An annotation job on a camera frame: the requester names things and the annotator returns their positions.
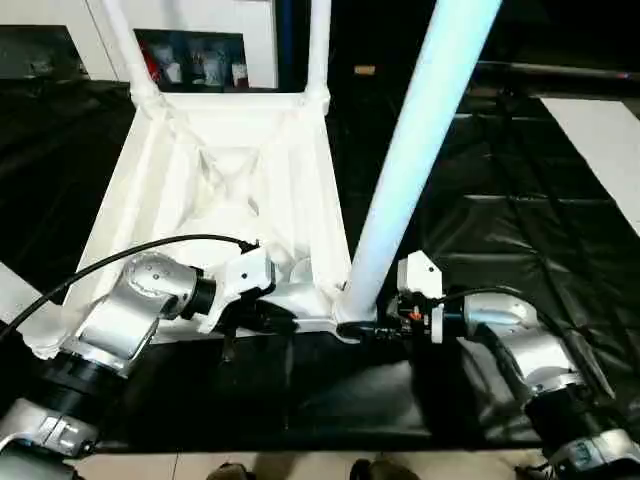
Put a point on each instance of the white plastic table leg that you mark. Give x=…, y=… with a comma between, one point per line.
x=318, y=50
x=425, y=125
x=12, y=287
x=127, y=50

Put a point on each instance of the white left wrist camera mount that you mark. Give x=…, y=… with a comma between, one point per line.
x=245, y=275

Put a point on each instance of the white plastic stool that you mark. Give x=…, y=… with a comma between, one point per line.
x=175, y=200

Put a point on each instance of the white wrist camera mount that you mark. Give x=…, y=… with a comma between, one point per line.
x=420, y=272
x=245, y=275

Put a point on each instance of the small yellow label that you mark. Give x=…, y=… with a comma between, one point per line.
x=364, y=69

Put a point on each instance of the black glossy mat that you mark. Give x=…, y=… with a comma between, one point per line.
x=525, y=225

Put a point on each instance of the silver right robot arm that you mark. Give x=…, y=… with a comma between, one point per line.
x=530, y=350

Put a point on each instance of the black horizontal bar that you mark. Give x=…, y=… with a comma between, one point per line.
x=550, y=70

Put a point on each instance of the white cabinet with glass doors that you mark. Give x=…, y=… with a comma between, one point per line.
x=260, y=40

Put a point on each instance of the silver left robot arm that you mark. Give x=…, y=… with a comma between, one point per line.
x=140, y=285

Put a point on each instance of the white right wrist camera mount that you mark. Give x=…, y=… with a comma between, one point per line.
x=420, y=272

